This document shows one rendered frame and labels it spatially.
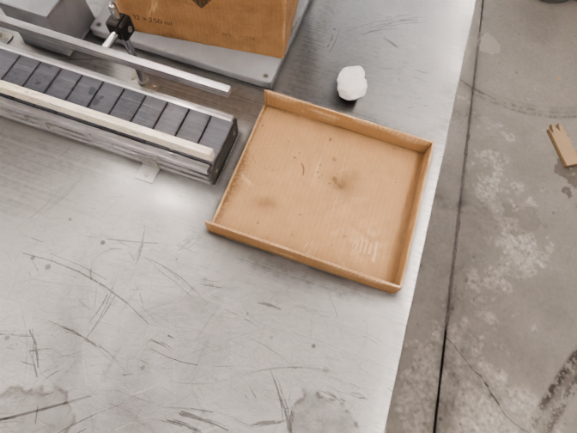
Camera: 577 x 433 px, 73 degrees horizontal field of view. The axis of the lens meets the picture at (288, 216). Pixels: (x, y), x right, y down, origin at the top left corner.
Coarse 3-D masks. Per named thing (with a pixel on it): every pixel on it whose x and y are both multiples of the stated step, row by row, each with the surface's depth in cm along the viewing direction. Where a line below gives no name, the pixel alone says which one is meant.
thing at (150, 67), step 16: (0, 16) 58; (32, 32) 58; (48, 32) 57; (80, 48) 57; (96, 48) 57; (128, 64) 57; (144, 64) 56; (160, 64) 56; (176, 80) 57; (192, 80) 56; (208, 80) 56; (224, 96) 56
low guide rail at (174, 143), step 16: (0, 80) 60; (16, 96) 60; (32, 96) 59; (48, 96) 59; (64, 112) 60; (80, 112) 58; (96, 112) 58; (112, 128) 59; (128, 128) 58; (144, 128) 58; (160, 144) 59; (176, 144) 57; (192, 144) 57; (208, 160) 58
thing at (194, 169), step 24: (96, 72) 66; (0, 96) 63; (168, 96) 64; (24, 120) 66; (48, 120) 62; (72, 120) 62; (96, 144) 65; (120, 144) 61; (144, 144) 61; (168, 168) 64; (192, 168) 61; (216, 168) 62
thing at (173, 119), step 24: (0, 48) 66; (0, 72) 64; (24, 72) 65; (48, 72) 65; (72, 72) 65; (72, 96) 63; (96, 96) 64; (120, 96) 64; (144, 96) 64; (144, 120) 62; (168, 120) 62; (192, 120) 63; (216, 120) 63; (216, 144) 61
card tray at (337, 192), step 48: (288, 96) 67; (288, 144) 67; (336, 144) 68; (384, 144) 68; (432, 144) 65; (240, 192) 63; (288, 192) 64; (336, 192) 64; (384, 192) 65; (240, 240) 60; (288, 240) 61; (336, 240) 61; (384, 240) 62; (384, 288) 58
